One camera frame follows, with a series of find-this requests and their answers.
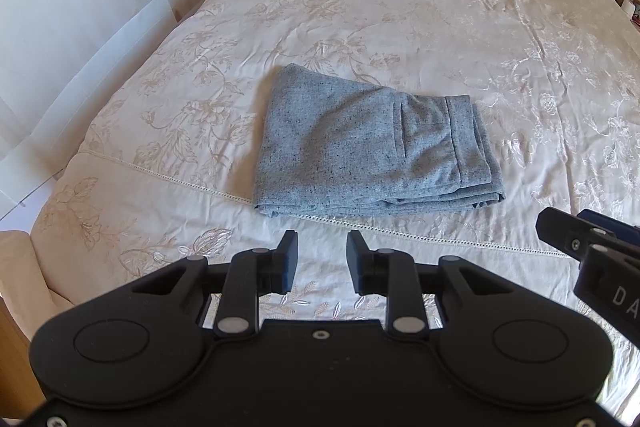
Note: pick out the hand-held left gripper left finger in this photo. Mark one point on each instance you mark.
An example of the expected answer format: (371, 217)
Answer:
(288, 265)

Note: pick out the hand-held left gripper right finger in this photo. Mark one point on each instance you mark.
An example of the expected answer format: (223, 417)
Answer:
(355, 265)

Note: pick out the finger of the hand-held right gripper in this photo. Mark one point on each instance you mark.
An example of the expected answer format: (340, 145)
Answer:
(557, 227)
(607, 222)

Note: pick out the grey speckled pants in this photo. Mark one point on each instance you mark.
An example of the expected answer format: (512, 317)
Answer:
(340, 147)

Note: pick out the cream floral bedspread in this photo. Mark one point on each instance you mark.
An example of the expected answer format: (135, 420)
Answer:
(410, 22)

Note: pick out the beige upholstered chair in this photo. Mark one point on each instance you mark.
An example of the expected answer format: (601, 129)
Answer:
(30, 277)

